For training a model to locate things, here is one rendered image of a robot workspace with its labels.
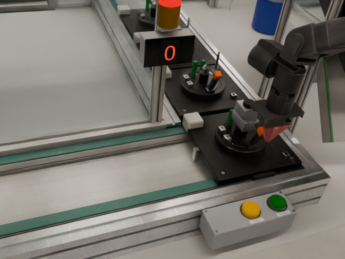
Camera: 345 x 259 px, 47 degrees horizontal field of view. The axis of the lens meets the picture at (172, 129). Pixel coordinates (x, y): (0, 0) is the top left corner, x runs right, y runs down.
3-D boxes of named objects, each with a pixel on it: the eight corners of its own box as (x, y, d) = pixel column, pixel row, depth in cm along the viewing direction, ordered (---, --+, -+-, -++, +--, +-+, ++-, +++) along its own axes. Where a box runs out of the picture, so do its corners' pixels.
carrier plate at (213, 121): (300, 167, 102) (302, 161, 101) (217, 186, 95) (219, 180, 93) (254, 112, 119) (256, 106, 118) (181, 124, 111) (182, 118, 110)
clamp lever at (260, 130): (256, 146, 100) (269, 132, 93) (249, 148, 99) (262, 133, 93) (251, 134, 101) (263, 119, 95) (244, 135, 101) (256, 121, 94)
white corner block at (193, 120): (202, 132, 110) (204, 121, 107) (187, 134, 108) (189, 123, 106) (195, 122, 113) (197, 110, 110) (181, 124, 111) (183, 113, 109)
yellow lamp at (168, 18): (181, 28, 88) (184, 7, 85) (160, 30, 86) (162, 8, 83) (174, 18, 92) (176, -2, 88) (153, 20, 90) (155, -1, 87)
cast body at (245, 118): (257, 130, 100) (263, 108, 96) (242, 132, 99) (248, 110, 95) (241, 110, 106) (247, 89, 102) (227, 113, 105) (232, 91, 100)
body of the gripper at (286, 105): (249, 108, 88) (256, 80, 84) (287, 102, 92) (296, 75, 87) (263, 126, 84) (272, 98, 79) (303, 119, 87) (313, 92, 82)
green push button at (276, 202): (287, 210, 90) (290, 205, 89) (272, 215, 89) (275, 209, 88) (278, 198, 93) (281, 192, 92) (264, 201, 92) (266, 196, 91)
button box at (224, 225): (290, 228, 93) (298, 211, 89) (210, 251, 86) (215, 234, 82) (274, 205, 98) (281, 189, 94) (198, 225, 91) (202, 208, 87)
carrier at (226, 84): (252, 109, 120) (262, 74, 112) (179, 121, 112) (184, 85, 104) (218, 68, 137) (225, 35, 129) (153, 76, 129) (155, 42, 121)
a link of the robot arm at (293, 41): (304, 37, 73) (328, 41, 78) (262, 12, 80) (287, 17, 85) (274, 92, 79) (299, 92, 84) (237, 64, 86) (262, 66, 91)
